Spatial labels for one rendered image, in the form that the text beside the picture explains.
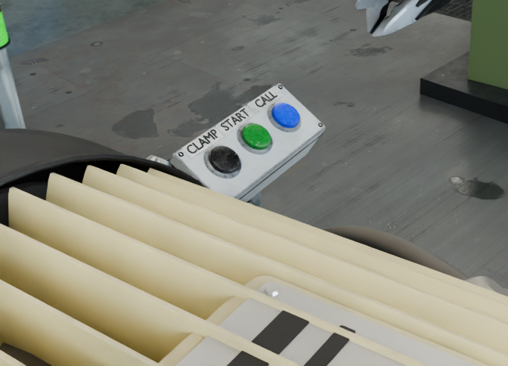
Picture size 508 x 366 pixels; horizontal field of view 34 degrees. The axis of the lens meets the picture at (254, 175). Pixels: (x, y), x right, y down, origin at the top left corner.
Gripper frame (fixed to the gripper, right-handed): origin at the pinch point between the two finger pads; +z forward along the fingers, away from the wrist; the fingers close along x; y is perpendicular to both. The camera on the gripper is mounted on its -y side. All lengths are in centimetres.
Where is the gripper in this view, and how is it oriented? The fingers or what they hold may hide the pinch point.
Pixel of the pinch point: (381, 22)
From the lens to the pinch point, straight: 87.9
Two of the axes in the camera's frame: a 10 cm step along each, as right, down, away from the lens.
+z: -3.8, 5.6, 7.4
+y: -6.0, 4.6, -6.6
